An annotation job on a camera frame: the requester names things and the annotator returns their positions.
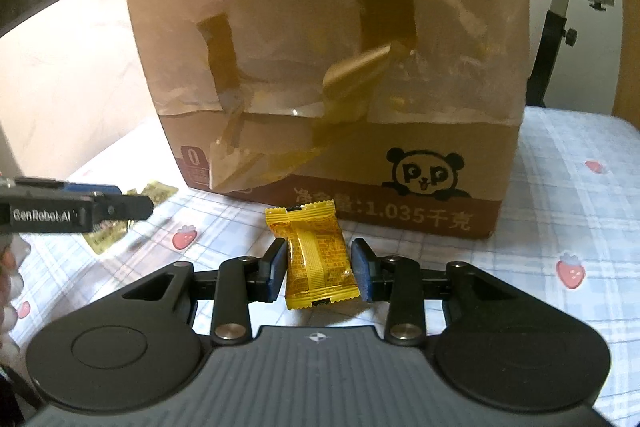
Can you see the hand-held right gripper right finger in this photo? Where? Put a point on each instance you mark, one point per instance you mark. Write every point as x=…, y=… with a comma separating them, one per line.
x=361, y=271

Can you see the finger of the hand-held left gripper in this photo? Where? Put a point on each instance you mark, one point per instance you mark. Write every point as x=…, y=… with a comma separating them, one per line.
x=125, y=207
x=95, y=188

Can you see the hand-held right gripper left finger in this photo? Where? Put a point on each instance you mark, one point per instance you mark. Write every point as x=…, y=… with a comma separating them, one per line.
x=277, y=271

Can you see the small yellow candy packet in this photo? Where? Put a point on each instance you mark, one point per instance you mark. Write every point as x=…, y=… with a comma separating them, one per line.
x=312, y=257

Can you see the olive green snack packet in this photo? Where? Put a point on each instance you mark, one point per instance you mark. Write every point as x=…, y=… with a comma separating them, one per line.
x=160, y=193
x=105, y=239

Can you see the brown cardboard box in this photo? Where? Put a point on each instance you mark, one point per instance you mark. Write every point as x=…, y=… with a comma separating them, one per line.
x=325, y=57

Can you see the person's left hand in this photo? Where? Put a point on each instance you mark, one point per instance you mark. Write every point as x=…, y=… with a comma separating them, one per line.
x=7, y=277

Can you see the black exercise bike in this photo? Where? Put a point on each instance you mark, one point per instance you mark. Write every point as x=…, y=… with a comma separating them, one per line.
x=550, y=37

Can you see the wooden door panel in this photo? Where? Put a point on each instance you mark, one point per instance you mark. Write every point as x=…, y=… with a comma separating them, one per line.
x=627, y=32

